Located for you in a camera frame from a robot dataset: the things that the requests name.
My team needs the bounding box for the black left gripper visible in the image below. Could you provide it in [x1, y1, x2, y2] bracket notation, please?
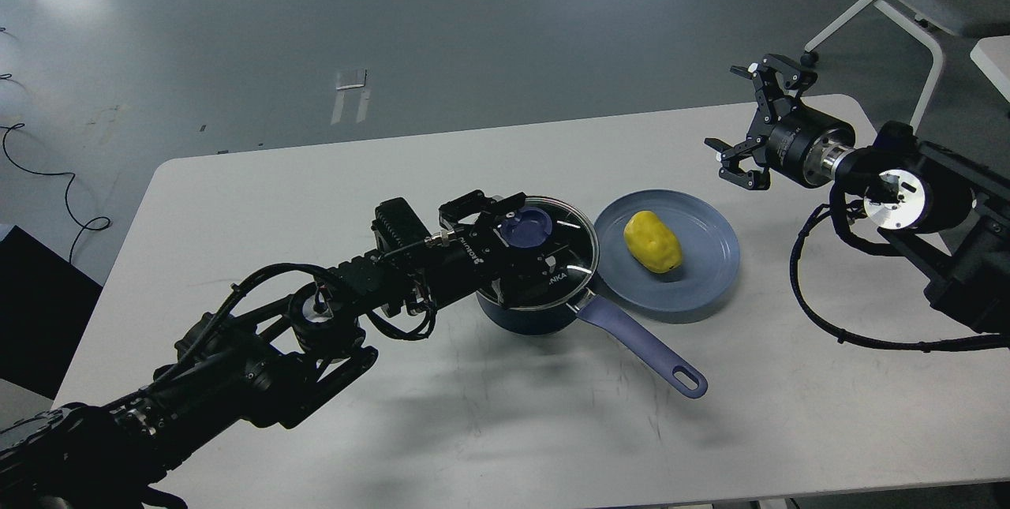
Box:
[410, 190, 587, 313]

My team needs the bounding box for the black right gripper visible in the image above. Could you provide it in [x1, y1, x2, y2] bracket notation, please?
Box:
[705, 54, 855, 190]

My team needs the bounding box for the glass pot lid blue knob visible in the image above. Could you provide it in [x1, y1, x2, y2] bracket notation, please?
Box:
[473, 195, 600, 310]

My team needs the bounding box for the yellow potato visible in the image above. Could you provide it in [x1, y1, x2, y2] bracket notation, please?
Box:
[622, 211, 684, 273]

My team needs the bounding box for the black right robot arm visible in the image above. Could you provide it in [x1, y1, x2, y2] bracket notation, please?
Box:
[705, 54, 1009, 354]

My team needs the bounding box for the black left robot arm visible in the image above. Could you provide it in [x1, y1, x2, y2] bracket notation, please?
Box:
[2, 190, 593, 508]

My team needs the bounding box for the dark blue saucepan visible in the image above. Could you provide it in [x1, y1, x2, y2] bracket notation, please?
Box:
[476, 195, 709, 400]

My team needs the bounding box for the blue plate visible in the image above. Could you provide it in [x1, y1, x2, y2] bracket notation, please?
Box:
[593, 189, 742, 324]

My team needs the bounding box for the white table at right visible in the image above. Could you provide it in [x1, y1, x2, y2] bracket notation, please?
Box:
[970, 35, 1009, 103]

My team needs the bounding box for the black box at left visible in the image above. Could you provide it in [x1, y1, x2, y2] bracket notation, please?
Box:
[1, 224, 103, 400]

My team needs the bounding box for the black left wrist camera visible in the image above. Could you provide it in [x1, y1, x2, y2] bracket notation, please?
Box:
[372, 197, 429, 255]

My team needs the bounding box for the black floor cable left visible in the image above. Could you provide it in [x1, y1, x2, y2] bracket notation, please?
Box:
[0, 122, 112, 264]

